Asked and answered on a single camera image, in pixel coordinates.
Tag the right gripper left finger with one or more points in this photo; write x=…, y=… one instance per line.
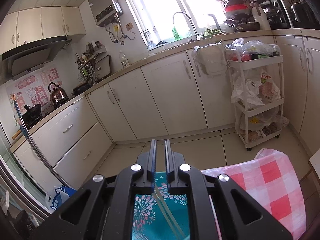
x=151, y=168

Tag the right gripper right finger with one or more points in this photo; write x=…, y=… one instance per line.
x=169, y=165

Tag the teal perforated plastic basket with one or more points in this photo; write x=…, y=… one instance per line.
x=149, y=222

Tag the wooden chopstick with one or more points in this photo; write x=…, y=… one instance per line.
x=171, y=221

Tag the chrome kitchen faucet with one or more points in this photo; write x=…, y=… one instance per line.
x=189, y=23

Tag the blue white plastic bag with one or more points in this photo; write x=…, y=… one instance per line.
x=57, y=196

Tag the red white checkered tablecloth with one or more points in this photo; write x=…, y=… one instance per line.
x=271, y=180

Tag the clear plastic bottle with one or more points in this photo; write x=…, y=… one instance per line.
x=123, y=59

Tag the utensil drying rack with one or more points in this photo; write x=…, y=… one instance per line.
x=94, y=63

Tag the copper kettle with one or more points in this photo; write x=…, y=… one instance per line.
x=57, y=94

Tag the white rolling storage cart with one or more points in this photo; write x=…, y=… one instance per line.
x=257, y=79

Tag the white hanging trash bin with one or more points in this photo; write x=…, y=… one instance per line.
x=211, y=59

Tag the black wok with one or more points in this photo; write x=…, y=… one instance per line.
x=31, y=113

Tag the green dish soap bottle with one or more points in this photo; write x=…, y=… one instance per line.
x=175, y=34

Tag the range hood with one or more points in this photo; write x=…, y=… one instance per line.
x=31, y=56

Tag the stacked pans and bowls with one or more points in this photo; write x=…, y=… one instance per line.
x=238, y=14

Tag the white jug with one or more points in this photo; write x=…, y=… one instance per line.
x=260, y=17

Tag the black microwave oven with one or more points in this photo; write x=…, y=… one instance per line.
x=282, y=14

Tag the blue mop handle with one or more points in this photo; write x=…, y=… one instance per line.
x=33, y=145

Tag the wall water heater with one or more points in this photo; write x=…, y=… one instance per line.
x=105, y=11

